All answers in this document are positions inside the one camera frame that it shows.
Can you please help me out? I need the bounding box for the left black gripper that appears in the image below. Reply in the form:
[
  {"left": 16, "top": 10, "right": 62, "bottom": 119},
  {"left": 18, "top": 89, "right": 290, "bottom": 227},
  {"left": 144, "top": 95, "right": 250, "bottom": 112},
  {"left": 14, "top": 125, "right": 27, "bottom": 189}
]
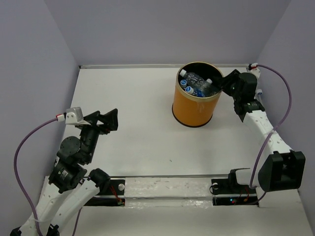
[{"left": 80, "top": 107, "right": 119, "bottom": 162}]

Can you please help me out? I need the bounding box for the blue label bottle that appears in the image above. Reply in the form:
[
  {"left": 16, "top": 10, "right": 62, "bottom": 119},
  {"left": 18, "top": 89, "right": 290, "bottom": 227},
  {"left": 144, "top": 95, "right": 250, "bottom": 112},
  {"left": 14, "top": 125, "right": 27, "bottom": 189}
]
[{"left": 184, "top": 86, "right": 218, "bottom": 98}]

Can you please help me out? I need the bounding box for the orange bin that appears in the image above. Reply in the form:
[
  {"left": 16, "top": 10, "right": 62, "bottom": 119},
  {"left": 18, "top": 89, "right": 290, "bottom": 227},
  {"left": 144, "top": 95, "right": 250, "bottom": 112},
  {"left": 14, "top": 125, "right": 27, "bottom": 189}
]
[{"left": 172, "top": 61, "right": 223, "bottom": 128}]

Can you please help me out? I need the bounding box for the clear bottle front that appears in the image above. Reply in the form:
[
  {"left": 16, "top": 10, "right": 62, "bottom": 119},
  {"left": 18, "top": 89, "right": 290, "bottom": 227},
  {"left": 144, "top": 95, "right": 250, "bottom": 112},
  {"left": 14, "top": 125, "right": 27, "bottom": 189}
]
[{"left": 179, "top": 69, "right": 213, "bottom": 87}]

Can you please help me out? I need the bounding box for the clear bottle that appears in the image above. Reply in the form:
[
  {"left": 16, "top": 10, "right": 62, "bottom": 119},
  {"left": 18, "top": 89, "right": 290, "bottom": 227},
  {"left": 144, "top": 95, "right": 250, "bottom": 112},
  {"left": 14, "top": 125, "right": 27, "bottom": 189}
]
[
  {"left": 179, "top": 69, "right": 213, "bottom": 87},
  {"left": 256, "top": 89, "right": 262, "bottom": 102},
  {"left": 180, "top": 80, "right": 187, "bottom": 88}
]

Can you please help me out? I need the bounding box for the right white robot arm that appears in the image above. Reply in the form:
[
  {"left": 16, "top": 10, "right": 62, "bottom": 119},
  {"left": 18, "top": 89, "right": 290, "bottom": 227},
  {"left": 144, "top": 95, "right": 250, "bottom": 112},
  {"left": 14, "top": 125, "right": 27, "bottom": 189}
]
[{"left": 219, "top": 69, "right": 306, "bottom": 193}]

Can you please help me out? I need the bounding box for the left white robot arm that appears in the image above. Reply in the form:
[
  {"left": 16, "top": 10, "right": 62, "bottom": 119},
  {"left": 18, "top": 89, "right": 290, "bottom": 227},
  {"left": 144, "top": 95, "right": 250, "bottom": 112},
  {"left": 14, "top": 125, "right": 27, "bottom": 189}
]
[{"left": 10, "top": 107, "right": 124, "bottom": 236}]

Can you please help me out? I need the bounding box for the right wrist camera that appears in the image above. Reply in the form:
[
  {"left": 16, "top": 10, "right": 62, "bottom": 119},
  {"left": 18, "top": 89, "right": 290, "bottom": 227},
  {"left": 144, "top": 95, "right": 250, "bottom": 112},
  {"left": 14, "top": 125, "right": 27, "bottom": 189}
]
[{"left": 247, "top": 63, "right": 260, "bottom": 79}]

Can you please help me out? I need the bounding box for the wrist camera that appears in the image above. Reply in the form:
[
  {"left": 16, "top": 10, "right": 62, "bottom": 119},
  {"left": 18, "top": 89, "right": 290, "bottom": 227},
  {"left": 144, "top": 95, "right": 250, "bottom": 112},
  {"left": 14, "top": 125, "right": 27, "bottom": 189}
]
[
  {"left": 56, "top": 107, "right": 91, "bottom": 126},
  {"left": 247, "top": 63, "right": 260, "bottom": 79}
]

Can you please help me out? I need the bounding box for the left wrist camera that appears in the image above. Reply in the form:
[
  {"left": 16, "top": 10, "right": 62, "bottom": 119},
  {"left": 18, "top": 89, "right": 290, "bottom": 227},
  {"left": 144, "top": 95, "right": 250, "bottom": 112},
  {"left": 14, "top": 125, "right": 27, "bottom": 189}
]
[{"left": 56, "top": 107, "right": 91, "bottom": 126}]

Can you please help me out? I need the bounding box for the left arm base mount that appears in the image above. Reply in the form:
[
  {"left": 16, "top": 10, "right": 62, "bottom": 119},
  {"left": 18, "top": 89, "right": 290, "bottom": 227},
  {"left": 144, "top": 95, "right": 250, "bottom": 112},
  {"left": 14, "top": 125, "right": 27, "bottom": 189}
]
[{"left": 85, "top": 178, "right": 126, "bottom": 207}]

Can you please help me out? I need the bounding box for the metal rail front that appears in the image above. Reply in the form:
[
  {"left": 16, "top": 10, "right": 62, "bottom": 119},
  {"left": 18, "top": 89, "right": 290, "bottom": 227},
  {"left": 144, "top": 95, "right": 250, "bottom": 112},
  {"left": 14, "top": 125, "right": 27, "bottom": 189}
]
[{"left": 111, "top": 174, "right": 228, "bottom": 178}]

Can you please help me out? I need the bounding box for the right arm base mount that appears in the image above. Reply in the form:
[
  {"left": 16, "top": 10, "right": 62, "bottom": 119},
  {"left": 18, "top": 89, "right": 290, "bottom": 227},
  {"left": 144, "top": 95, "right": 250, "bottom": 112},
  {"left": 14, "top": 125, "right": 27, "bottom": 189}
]
[{"left": 209, "top": 178, "right": 259, "bottom": 206}]

